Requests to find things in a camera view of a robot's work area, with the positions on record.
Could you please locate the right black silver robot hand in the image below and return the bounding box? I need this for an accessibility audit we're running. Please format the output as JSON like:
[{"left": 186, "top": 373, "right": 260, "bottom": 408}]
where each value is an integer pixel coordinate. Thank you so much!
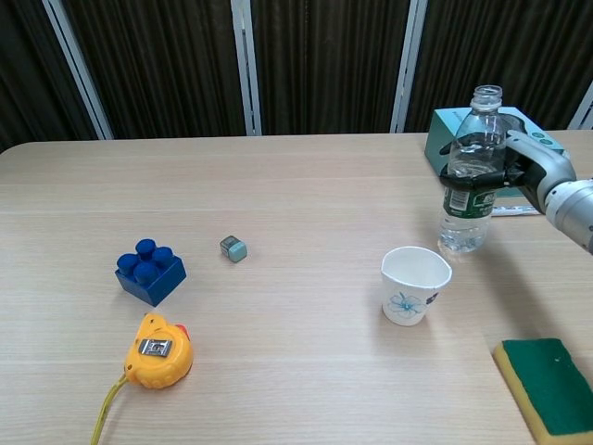
[{"left": 438, "top": 129, "right": 578, "bottom": 214}]

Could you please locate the transparent plastic water bottle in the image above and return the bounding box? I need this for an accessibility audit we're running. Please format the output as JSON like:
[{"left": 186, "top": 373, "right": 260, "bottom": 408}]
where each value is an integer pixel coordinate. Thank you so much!
[{"left": 437, "top": 84, "right": 508, "bottom": 254}]

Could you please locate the white paper cup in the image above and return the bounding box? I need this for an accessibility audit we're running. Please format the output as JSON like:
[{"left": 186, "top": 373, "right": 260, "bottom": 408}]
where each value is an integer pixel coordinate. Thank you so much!
[{"left": 380, "top": 246, "right": 453, "bottom": 327}]

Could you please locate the blue white marker pen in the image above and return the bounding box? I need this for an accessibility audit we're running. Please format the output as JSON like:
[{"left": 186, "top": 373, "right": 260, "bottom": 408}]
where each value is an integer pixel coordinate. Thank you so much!
[{"left": 490, "top": 206, "right": 542, "bottom": 218}]

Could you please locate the teal speaker product box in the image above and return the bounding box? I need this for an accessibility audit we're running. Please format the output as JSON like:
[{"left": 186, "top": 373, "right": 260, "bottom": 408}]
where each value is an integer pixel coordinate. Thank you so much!
[{"left": 423, "top": 106, "right": 566, "bottom": 198}]

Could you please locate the black folding screen panel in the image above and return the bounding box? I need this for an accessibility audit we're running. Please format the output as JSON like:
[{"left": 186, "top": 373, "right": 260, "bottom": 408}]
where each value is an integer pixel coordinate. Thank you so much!
[
  {"left": 0, "top": 0, "right": 115, "bottom": 154},
  {"left": 41, "top": 0, "right": 263, "bottom": 140},
  {"left": 390, "top": 0, "right": 593, "bottom": 134},
  {"left": 230, "top": 0, "right": 427, "bottom": 136}
]

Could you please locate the green yellow scrubbing sponge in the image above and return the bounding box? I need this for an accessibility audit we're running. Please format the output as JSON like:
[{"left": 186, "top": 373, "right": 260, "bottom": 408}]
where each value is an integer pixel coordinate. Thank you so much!
[{"left": 492, "top": 337, "right": 593, "bottom": 441}]

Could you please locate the small grey-green cube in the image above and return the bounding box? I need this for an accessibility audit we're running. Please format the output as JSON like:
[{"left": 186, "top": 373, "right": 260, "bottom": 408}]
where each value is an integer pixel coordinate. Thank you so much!
[{"left": 219, "top": 235, "right": 248, "bottom": 264}]

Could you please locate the blue toy building brick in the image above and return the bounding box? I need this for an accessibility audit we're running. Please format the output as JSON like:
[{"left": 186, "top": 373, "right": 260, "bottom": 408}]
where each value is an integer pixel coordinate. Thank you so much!
[{"left": 114, "top": 238, "right": 187, "bottom": 308}]

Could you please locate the yellow tape measure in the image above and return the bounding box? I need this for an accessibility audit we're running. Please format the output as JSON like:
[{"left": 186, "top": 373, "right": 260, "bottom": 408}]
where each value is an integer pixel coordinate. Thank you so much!
[{"left": 90, "top": 312, "right": 195, "bottom": 445}]

